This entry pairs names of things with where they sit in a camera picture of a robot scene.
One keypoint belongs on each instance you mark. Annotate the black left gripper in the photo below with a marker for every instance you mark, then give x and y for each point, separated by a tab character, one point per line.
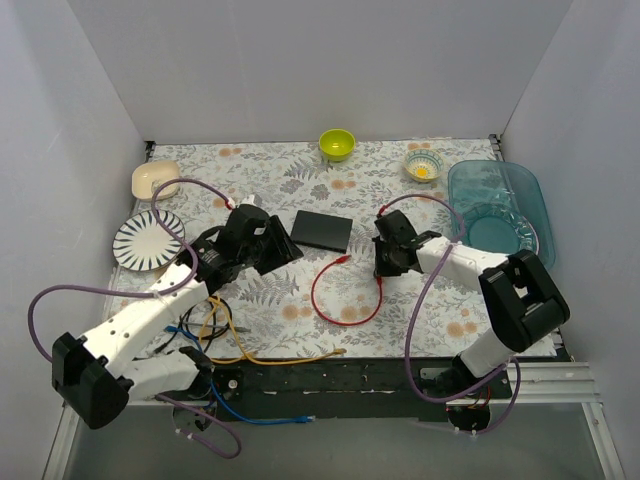
270	245

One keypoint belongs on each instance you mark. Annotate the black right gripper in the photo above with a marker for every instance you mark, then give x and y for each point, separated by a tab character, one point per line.
382	255

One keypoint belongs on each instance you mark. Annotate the dark grey network switch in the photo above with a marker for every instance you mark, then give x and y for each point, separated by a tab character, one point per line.
322	231

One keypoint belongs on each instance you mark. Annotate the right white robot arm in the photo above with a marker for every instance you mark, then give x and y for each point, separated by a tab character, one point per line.
523	303

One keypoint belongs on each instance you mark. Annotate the floral patterned table mat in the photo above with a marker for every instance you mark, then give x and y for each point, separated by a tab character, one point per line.
318	304

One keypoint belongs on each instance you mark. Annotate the patterned yellow centre bowl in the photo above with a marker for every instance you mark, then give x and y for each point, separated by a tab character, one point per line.
423	165

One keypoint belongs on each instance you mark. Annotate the teal glass plate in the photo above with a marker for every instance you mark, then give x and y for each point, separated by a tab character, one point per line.
498	229

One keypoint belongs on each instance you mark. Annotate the lime green bowl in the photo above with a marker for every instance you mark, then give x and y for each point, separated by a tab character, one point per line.
336	145

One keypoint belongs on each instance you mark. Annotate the teal plastic tray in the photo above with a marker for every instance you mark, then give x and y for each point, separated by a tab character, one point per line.
488	181

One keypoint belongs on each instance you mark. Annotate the blue striped white plate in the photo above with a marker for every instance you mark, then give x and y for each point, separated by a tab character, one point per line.
142	245

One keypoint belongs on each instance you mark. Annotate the cream square dish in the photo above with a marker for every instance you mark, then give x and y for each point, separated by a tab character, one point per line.
148	177

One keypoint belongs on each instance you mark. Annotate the white bowl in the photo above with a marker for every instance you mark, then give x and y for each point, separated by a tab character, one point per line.
546	346

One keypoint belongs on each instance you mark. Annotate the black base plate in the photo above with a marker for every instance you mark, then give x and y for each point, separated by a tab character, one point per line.
338	388

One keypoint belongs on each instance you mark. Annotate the aluminium frame rail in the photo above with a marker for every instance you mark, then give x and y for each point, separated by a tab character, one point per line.
556	429

